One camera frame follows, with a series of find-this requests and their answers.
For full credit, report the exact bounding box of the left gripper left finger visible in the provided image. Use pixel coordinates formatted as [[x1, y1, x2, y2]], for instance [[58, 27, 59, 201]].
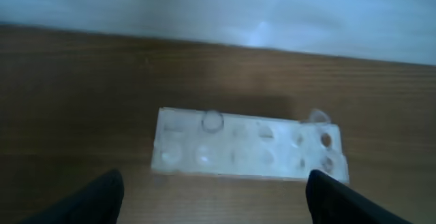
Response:
[[18, 168, 125, 224]]

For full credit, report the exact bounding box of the white test tube rack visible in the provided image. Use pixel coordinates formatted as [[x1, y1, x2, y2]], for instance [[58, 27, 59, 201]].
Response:
[[150, 106, 350, 185]]

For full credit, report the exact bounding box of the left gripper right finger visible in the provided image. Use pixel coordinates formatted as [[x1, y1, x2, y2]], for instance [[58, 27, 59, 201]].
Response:
[[305, 168, 414, 224]]

